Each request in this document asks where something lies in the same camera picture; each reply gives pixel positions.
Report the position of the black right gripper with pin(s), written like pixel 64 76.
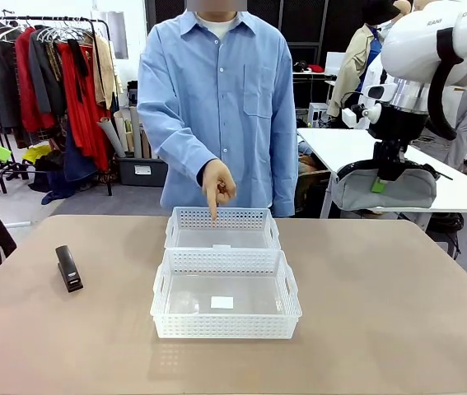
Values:
pixel 398 127

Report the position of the grey pouch with black zipper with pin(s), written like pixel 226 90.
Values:
pixel 406 193

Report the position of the black stapler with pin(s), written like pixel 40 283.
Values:
pixel 68 271

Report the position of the person's right forearm blue sleeve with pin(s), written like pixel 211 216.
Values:
pixel 175 144

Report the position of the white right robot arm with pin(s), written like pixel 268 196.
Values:
pixel 414 41

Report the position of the person's left forearm blue sleeve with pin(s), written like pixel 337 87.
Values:
pixel 286 173

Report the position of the person's right hand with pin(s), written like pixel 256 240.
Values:
pixel 218 185

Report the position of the yellow cloth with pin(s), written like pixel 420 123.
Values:
pixel 37 153

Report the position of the white work table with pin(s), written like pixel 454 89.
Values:
pixel 340 144

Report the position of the red hanging jacket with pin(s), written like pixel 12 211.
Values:
pixel 25 90

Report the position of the dark grey hanging coat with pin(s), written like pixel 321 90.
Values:
pixel 4 82

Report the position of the navy blue denim garment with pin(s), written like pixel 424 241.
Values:
pixel 78 164

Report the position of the charcoal hanging jacket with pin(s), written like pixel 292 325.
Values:
pixel 43 74

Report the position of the long red hanging dress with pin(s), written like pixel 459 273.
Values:
pixel 89 123

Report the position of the mannequin in beige trench coat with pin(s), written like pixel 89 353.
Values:
pixel 352 70

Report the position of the grey fabric roll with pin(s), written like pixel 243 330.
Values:
pixel 111 136

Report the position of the black hanging scarf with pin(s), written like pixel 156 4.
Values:
pixel 77 61

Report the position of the white chair back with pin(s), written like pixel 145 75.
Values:
pixel 335 61

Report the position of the cream paper roll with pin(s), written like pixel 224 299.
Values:
pixel 121 131

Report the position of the beige hanging garment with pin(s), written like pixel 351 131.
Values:
pixel 103 74

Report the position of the tall grey cardboard tube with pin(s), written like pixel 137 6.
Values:
pixel 135 136

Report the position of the black bag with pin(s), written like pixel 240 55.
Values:
pixel 132 94

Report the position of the dark grey storage box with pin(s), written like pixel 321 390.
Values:
pixel 142 175

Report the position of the black metal clothes rack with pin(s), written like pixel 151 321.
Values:
pixel 64 18

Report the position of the black hat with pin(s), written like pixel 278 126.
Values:
pixel 377 10

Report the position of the white perforated plastic basket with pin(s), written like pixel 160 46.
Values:
pixel 225 327
pixel 220 216

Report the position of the person in blue shirt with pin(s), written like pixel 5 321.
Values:
pixel 225 103

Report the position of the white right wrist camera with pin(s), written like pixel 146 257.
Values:
pixel 349 117

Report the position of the white wall panel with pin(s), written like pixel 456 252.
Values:
pixel 113 37

